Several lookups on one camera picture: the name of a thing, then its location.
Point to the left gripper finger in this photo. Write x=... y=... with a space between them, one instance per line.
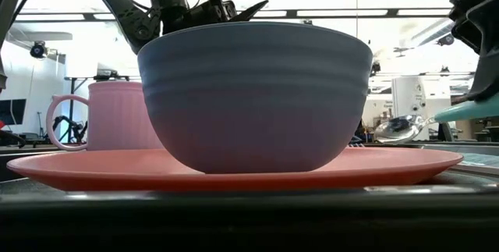
x=251 y=10

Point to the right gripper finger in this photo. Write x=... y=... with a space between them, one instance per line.
x=490 y=49

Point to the blue bowl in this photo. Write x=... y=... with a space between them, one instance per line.
x=253 y=100

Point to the pink ribbed mug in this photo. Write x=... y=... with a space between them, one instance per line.
x=117 y=115

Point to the pink round plate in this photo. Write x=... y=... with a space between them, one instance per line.
x=117 y=170

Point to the black plastic tray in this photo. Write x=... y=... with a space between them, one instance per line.
x=249 y=221

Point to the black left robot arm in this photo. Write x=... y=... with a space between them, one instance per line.
x=124 y=10

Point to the black background robot arm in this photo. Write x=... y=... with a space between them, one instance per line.
x=64 y=121

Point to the black overhead beam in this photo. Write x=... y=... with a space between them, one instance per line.
x=331 y=12

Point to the white machine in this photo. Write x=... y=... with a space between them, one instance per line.
x=409 y=96

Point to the thin hanging rod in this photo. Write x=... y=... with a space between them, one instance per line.
x=356 y=6

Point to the dark monitor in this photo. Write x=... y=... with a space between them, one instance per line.
x=11 y=111

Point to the black ceiling camera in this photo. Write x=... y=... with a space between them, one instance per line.
x=37 y=50
x=445 y=40

